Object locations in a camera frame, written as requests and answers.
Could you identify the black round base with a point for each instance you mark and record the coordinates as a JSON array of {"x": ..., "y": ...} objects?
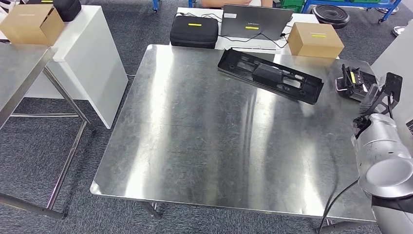
[{"x": 330, "y": 16}]

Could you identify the black case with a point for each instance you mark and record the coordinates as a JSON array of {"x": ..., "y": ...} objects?
[{"x": 193, "y": 34}]

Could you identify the person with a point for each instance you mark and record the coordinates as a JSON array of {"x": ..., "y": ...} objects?
[{"x": 219, "y": 3}]

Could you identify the green plastic crate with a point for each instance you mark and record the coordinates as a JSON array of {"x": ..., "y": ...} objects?
[{"x": 292, "y": 2}]

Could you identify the black rounded pouch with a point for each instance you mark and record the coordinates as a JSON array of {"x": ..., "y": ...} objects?
[{"x": 67, "y": 9}]

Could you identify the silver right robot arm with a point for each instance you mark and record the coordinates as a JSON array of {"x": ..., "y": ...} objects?
[{"x": 380, "y": 155}]

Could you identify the chrome stanchion base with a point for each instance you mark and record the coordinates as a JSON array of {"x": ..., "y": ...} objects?
[
  {"x": 399, "y": 31},
  {"x": 387, "y": 10}
]

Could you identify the grey laptop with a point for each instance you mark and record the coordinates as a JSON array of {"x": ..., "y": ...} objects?
[{"x": 255, "y": 19}]

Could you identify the white desk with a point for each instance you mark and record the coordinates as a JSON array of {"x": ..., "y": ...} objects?
[
  {"x": 226, "y": 45},
  {"x": 96, "y": 64}
]

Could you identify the white panel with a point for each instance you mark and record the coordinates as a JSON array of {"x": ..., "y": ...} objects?
[{"x": 397, "y": 58}]

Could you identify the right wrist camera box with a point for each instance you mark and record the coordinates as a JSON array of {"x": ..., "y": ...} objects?
[{"x": 392, "y": 85}]

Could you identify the blue metal cart rack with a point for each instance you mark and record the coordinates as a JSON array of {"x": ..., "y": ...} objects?
[
  {"x": 355, "y": 4},
  {"x": 155, "y": 5}
]

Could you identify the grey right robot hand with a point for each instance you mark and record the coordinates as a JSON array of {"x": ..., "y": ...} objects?
[{"x": 368, "y": 98}]

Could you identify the black plastic plate holder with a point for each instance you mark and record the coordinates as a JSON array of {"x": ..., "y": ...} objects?
[{"x": 267, "y": 74}]

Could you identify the cardboard box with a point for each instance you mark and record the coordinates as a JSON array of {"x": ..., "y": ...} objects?
[
  {"x": 314, "y": 42},
  {"x": 25, "y": 25}
]

